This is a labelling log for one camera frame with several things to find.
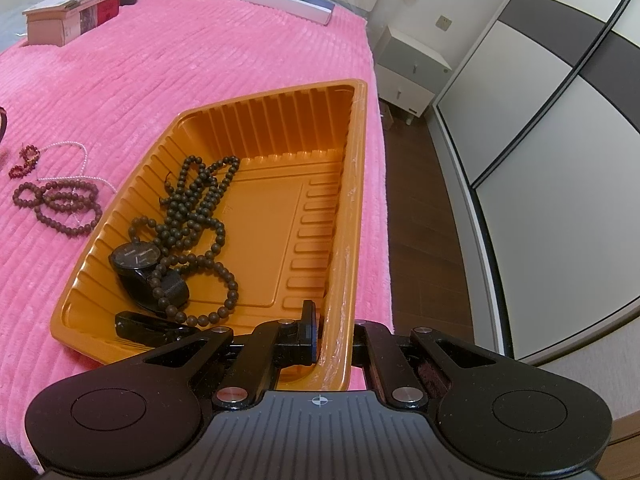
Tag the wall socket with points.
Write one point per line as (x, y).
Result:
(442, 22)

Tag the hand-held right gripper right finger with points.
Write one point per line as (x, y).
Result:
(372, 347)

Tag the flat white box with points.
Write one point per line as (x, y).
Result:
(280, 2)

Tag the white grey sliding wardrobe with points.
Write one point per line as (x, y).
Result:
(550, 135)

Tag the red box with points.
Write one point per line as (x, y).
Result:
(102, 12)

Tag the orange plastic tray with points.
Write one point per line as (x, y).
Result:
(270, 220)

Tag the white nightstand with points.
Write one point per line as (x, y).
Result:
(407, 67)

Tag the pink plush blanket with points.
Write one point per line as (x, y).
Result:
(150, 70)

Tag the beige wooden box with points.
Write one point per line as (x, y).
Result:
(50, 27)

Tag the all-black wristwatch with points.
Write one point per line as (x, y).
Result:
(132, 260)

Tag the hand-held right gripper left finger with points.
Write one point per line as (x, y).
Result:
(309, 340)

